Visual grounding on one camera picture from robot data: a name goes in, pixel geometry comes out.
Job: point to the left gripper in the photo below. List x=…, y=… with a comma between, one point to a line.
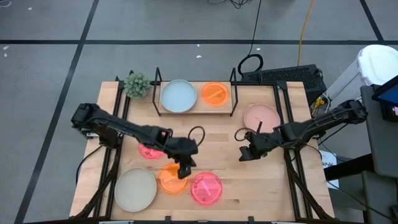
x=183, y=149

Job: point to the white lined bin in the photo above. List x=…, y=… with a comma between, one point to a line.
x=377, y=63

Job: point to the beige matte plate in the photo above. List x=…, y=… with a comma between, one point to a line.
x=135, y=189

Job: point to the black tablet screen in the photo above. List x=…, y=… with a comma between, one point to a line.
x=388, y=96

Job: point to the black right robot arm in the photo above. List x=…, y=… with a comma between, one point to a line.
x=326, y=119

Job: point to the white printed paper sheet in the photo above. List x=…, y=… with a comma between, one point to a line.
x=329, y=165

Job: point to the grey cart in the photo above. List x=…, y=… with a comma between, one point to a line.
x=382, y=143

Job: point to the orange transparent plate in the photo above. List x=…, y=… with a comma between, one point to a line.
x=168, y=183
x=215, y=94

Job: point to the small green potted plant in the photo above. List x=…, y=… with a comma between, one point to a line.
x=137, y=85

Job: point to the black perforated computer case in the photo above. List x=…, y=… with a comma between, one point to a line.
x=280, y=76

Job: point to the silver aluminium bar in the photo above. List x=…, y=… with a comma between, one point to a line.
x=116, y=222
x=283, y=222

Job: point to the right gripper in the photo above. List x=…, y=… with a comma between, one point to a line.
x=262, y=143

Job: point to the pink transparent plate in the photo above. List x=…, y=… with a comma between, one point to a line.
x=149, y=153
x=206, y=188

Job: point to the yellow plug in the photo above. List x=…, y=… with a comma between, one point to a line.
x=319, y=102

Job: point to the light blue matte plate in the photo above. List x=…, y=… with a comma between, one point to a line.
x=178, y=96

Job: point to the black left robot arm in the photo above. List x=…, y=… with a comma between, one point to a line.
x=124, y=127

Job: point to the pink matte plate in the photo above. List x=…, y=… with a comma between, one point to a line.
x=264, y=113

